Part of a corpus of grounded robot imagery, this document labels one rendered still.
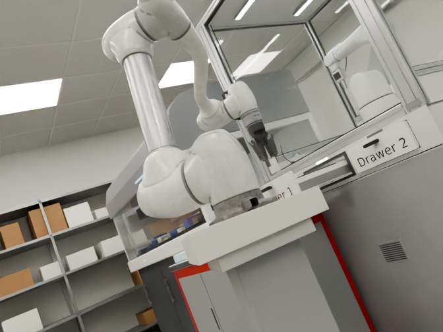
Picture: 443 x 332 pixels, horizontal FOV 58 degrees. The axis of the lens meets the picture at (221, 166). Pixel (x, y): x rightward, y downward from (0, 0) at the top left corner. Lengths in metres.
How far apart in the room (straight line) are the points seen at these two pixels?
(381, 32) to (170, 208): 0.99
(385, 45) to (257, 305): 1.03
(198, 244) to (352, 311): 1.09
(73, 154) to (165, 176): 4.70
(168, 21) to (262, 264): 0.88
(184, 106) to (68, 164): 3.46
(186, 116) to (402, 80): 1.41
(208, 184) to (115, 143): 4.96
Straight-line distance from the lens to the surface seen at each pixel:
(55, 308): 5.49
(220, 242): 1.03
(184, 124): 2.54
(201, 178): 1.17
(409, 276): 1.83
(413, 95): 1.58
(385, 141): 1.65
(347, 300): 1.95
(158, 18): 1.48
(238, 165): 1.15
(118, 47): 1.51
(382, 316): 2.03
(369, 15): 1.66
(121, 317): 5.62
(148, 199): 1.27
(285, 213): 1.08
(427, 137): 1.58
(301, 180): 1.60
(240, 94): 1.79
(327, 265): 1.90
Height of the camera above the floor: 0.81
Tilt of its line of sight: 9 degrees up
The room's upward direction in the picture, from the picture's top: 23 degrees counter-clockwise
